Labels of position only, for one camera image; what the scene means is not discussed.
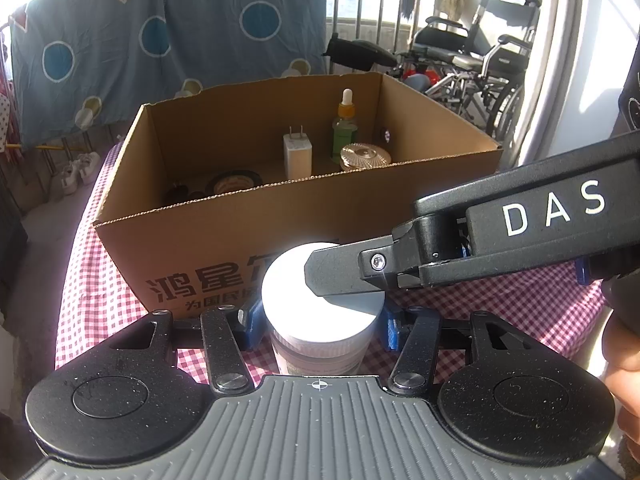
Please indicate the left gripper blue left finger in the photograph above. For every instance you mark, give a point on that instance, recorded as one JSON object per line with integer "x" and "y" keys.
{"x": 227, "y": 332}

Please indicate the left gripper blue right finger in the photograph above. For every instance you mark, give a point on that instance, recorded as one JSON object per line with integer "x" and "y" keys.
{"x": 414, "y": 335}

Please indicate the white lid supplement jar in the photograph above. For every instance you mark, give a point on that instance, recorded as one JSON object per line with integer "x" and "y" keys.
{"x": 312, "y": 335}

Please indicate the white USB charger plug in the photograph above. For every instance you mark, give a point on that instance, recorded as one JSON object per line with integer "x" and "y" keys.
{"x": 297, "y": 150}

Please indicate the green dropper bottle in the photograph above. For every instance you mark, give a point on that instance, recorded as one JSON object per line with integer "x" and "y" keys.
{"x": 345, "y": 126}

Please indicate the right human hand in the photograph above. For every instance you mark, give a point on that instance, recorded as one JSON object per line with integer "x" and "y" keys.
{"x": 620, "y": 348}

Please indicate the purple checkered cloth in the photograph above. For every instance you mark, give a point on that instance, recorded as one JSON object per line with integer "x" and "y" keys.
{"x": 547, "y": 303}

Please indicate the brown cardboard box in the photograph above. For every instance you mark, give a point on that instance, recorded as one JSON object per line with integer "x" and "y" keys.
{"x": 181, "y": 250}

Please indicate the black wheelchair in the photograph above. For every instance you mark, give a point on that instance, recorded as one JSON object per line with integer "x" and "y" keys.
{"x": 478, "y": 70}

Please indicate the grey footrest pad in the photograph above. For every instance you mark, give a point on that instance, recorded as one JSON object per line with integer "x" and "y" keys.
{"x": 419, "y": 82}

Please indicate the white brown sneaker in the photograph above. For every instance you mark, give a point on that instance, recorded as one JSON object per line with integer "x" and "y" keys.
{"x": 88, "y": 165}

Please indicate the black padded seat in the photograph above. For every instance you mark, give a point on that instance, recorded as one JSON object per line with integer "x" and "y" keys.
{"x": 358, "y": 54}

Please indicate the pink garment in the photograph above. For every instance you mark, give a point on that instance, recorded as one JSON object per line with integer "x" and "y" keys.
{"x": 10, "y": 133}

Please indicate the blue sheet with shapes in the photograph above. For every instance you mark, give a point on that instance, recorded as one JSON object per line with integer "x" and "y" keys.
{"x": 78, "y": 64}

